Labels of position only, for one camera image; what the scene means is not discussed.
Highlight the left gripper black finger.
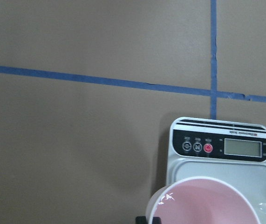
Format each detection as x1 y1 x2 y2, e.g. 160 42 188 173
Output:
135 216 160 224

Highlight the silver digital kitchen scale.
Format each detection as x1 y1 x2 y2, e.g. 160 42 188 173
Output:
165 117 266 224

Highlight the pink paper cup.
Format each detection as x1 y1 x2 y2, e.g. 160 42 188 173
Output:
145 176 260 224

